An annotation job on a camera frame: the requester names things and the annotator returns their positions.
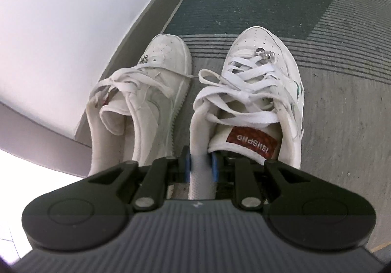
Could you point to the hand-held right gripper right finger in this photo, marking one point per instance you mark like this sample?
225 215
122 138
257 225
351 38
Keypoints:
214 166

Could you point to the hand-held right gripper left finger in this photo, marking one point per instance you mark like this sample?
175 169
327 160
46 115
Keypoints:
186 166

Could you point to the grey striped floor mat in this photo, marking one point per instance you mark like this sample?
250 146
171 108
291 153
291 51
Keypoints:
336 108

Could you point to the white lace-up sneaker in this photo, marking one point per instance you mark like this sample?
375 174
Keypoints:
259 43
165 46

